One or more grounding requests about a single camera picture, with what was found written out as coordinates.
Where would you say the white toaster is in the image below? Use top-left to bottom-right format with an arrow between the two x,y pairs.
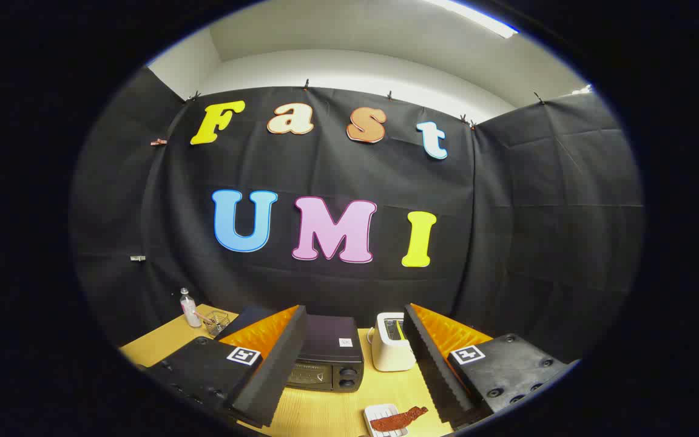
366,312 -> 417,372

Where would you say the red-brown meat slice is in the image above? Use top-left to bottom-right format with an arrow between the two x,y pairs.
370,406 -> 430,433

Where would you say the small wire basket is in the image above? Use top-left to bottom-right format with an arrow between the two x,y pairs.
203,310 -> 232,338

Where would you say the clear plastic bottle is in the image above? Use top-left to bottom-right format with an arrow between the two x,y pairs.
180,288 -> 203,328

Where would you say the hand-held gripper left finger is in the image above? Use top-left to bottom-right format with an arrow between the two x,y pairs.
143,305 -> 309,429

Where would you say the white rectangular plate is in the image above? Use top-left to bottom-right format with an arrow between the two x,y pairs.
363,404 -> 411,437

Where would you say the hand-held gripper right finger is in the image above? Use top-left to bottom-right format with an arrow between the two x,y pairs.
403,303 -> 575,429

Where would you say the black toaster oven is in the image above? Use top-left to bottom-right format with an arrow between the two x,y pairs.
222,305 -> 365,393

